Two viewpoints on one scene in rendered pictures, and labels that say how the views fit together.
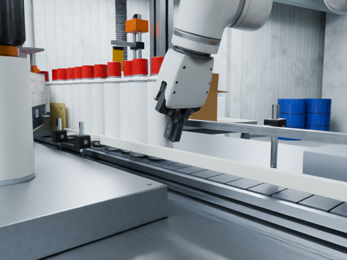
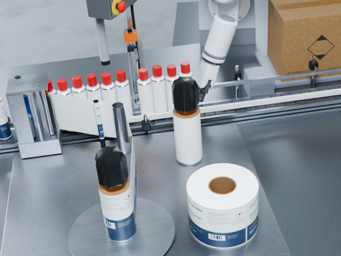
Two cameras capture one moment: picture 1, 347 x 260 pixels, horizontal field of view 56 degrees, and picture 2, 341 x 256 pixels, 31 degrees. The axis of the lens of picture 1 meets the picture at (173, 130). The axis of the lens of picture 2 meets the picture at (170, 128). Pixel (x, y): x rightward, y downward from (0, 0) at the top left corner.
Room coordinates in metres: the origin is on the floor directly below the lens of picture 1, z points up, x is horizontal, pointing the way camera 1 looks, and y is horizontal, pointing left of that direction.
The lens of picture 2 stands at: (-0.43, 1.61, 2.12)
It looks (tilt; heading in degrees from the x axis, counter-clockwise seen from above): 34 degrees down; 307
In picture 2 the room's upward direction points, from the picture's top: 5 degrees counter-clockwise
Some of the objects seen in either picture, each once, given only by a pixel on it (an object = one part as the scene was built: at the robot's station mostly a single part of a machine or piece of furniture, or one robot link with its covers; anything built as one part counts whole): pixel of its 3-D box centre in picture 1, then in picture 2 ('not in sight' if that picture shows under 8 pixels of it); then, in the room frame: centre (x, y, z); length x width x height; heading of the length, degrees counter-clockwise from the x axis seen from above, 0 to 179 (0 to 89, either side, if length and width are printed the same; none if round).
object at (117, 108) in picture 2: not in sight; (121, 128); (0.73, 0.34, 0.97); 0.05 x 0.05 x 0.19
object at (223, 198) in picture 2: not in sight; (223, 204); (0.25, 0.49, 0.95); 0.20 x 0.20 x 0.14
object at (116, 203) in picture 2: not in sight; (115, 193); (0.48, 0.67, 1.04); 0.09 x 0.09 x 0.29
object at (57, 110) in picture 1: (57, 117); not in sight; (0.95, 0.34, 0.94); 0.10 x 0.01 x 0.09; 42
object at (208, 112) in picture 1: (190, 97); not in sight; (2.61, -0.13, 0.97); 0.51 x 0.42 x 0.37; 126
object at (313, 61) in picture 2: not in sight; (314, 77); (0.33, -0.36, 0.91); 0.07 x 0.03 x 0.17; 132
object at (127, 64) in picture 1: (131, 107); (159, 91); (0.74, 0.10, 0.98); 0.05 x 0.05 x 0.20
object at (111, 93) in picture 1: (115, 106); (145, 94); (0.77, 0.14, 0.98); 0.05 x 0.05 x 0.20
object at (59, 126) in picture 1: (66, 141); not in sight; (0.83, 0.28, 0.89); 0.06 x 0.03 x 0.12; 132
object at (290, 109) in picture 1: (303, 118); not in sight; (7.10, -2.83, 0.44); 1.23 x 0.73 x 0.87; 119
